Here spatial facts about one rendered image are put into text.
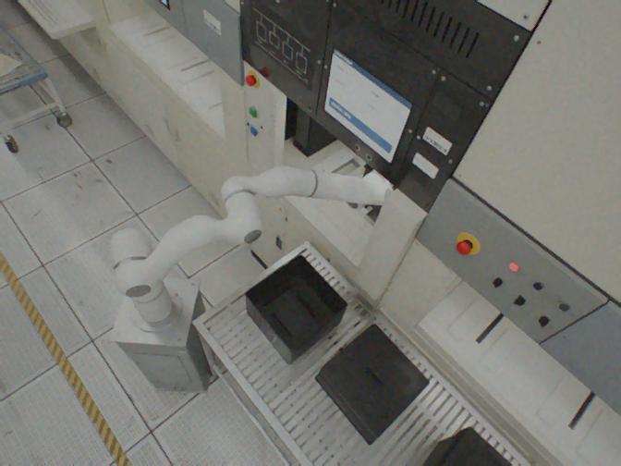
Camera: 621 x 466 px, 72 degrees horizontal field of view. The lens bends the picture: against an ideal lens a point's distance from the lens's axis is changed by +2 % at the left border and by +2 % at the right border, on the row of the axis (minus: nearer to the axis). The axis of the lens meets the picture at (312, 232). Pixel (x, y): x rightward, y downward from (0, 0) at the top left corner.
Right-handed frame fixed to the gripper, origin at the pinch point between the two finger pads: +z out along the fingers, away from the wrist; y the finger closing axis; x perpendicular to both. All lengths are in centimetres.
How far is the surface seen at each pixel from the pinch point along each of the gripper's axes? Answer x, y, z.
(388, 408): -34, 54, -63
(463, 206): 32, 33, -33
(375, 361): -34, 41, -55
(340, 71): 43, -16, -30
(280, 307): -43, 0, -64
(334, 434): -43, 47, -81
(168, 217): -120, -119, -53
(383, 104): 43, 1, -31
